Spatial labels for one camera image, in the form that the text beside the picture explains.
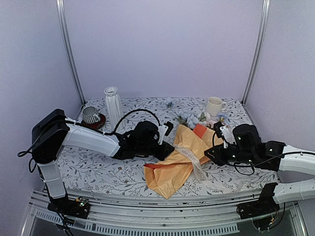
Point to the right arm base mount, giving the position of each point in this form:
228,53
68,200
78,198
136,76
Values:
264,205

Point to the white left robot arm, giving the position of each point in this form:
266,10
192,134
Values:
56,130

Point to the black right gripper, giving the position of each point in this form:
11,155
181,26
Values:
219,159

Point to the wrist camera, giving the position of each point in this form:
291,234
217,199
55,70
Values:
164,130
224,132

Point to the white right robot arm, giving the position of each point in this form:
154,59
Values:
295,160

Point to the white ribbed ceramic vase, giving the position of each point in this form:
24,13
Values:
113,105

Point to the aluminium frame post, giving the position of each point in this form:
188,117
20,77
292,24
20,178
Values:
258,47
68,49

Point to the striped black white cup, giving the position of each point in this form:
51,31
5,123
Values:
90,115

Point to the white printed ribbon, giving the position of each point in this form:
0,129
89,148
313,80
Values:
200,175

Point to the floral patterned tablecloth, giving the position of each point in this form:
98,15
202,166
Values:
87,170

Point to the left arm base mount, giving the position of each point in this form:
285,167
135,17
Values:
79,208

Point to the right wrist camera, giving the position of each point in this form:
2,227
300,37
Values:
224,132

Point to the orange paper flower bouquet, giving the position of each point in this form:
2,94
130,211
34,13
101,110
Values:
168,176

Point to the dark red saucer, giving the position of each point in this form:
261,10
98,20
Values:
96,125

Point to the cream ceramic mug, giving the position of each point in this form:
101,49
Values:
214,106

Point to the aluminium front rail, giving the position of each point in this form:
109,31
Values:
118,215

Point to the right aluminium frame post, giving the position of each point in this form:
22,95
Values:
258,47

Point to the left aluminium frame post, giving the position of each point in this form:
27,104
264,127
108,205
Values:
68,49

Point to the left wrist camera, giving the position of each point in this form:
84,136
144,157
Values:
164,130

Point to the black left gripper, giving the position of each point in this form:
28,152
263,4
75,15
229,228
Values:
163,154

